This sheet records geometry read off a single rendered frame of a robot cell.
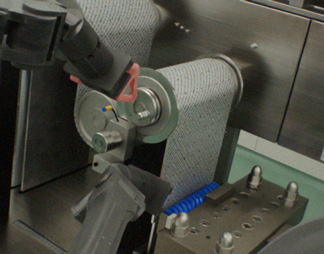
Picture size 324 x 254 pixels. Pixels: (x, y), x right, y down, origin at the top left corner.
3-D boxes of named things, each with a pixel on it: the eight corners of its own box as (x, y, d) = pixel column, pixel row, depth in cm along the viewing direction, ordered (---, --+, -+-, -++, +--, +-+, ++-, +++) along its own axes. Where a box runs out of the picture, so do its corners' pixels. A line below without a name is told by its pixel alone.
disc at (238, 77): (178, 98, 131) (197, 42, 125) (179, 98, 132) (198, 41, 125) (229, 127, 125) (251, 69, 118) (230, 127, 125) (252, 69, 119)
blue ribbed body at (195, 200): (157, 223, 112) (160, 208, 111) (210, 190, 129) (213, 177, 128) (171, 230, 111) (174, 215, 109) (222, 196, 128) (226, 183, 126)
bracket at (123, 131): (78, 254, 116) (96, 123, 104) (98, 243, 121) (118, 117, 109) (95, 265, 113) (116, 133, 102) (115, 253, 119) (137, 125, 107)
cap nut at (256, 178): (244, 181, 132) (248, 164, 130) (250, 176, 135) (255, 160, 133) (257, 187, 130) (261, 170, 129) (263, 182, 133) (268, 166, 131)
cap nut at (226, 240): (209, 252, 102) (214, 232, 101) (219, 244, 105) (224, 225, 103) (226, 261, 101) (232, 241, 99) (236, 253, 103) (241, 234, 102)
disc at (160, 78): (109, 120, 111) (127, 54, 105) (110, 120, 112) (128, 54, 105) (165, 157, 105) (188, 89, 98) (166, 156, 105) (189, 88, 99)
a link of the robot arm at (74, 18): (60, 44, 73) (87, 13, 74) (30, 24, 77) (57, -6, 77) (83, 70, 79) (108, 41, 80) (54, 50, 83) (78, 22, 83)
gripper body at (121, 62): (114, 97, 83) (93, 72, 77) (67, 75, 88) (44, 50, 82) (136, 62, 84) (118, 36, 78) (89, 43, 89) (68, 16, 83)
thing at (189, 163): (150, 222, 111) (167, 141, 104) (209, 187, 130) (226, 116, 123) (152, 223, 111) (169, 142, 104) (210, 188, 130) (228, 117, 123)
